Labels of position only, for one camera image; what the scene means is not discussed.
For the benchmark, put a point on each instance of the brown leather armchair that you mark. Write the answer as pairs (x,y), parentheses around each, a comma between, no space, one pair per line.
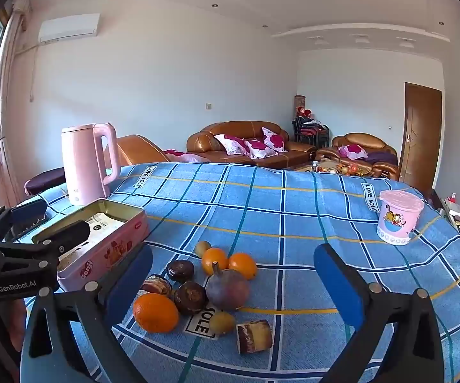
(373,141)

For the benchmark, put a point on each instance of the brown wooden door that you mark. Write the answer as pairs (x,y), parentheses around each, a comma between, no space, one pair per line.
(421,135)

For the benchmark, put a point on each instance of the round chocolate pie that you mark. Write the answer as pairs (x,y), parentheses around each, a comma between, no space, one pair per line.
(190,297)
(180,270)

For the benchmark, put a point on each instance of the large orange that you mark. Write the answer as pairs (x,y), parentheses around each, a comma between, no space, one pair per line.
(155,313)

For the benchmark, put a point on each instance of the purple blanket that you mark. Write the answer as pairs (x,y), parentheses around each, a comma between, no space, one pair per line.
(381,156)

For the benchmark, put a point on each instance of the pink metal tin box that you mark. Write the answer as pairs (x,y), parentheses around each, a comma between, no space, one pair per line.
(110,253)

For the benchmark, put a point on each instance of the coffee table with snacks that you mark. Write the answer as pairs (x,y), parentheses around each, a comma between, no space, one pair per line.
(333,167)

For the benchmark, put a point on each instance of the cluttered television cabinet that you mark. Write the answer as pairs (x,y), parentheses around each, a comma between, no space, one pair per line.
(459,219)

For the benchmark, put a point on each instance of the chocolate cream cake piece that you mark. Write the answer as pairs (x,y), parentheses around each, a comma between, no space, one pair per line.
(156,285)

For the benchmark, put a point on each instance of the pale curtain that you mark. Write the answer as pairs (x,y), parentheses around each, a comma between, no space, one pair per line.
(8,87)

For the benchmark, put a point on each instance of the brown leather chaise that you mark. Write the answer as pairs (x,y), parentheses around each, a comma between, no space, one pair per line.
(138,149)

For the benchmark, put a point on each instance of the person's left hand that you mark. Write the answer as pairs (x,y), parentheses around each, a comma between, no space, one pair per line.
(12,321)

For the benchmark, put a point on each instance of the blue plaid tablecloth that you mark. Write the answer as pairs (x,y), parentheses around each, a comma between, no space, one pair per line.
(278,215)

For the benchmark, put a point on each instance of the white pillow magenta flowers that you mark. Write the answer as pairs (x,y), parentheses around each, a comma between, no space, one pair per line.
(274,139)
(351,150)
(230,143)
(258,148)

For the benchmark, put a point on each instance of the small orange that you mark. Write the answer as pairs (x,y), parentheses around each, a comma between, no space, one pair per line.
(215,260)
(242,265)

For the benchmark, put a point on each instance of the purple round fruit with stem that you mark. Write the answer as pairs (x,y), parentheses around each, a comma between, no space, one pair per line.
(227,289)

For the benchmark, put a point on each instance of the pink cartoon print bucket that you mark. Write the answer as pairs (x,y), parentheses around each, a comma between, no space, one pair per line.
(399,217)

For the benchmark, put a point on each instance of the brown leather sofa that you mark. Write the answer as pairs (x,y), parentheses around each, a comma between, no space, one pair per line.
(206,139)

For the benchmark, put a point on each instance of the white wall air conditioner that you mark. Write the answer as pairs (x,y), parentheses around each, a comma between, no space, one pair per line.
(68,28)

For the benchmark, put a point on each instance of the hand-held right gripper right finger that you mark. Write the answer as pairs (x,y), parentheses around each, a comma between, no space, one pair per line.
(337,283)

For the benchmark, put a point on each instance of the red plush toy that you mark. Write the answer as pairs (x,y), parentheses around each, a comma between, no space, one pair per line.
(307,113)

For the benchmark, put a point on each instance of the tall decorated vase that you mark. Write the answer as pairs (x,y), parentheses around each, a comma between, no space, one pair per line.
(299,103)

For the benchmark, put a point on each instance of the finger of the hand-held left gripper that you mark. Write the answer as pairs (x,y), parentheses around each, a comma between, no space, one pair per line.
(26,211)
(68,237)

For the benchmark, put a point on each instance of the pink electric kettle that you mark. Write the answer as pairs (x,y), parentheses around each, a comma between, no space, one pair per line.
(82,163)

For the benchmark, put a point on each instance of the stacked black chairs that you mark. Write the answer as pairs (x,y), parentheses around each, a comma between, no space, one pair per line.
(311,133)

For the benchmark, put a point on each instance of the stool with purple cover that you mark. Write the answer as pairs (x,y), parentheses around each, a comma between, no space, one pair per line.
(44,179)

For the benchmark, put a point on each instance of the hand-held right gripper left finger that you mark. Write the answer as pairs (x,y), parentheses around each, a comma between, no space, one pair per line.
(128,283)

